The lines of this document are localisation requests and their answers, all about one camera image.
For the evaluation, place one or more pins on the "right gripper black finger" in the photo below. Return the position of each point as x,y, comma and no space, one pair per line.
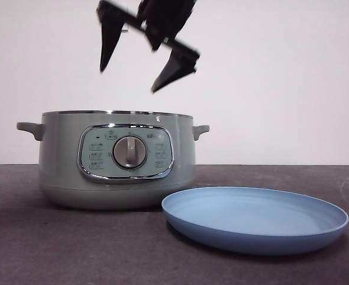
177,66
110,32

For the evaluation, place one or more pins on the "pale green electric steamer pot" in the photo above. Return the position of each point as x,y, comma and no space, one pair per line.
61,166

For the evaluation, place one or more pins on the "blue round plate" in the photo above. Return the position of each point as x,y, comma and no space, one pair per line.
245,213

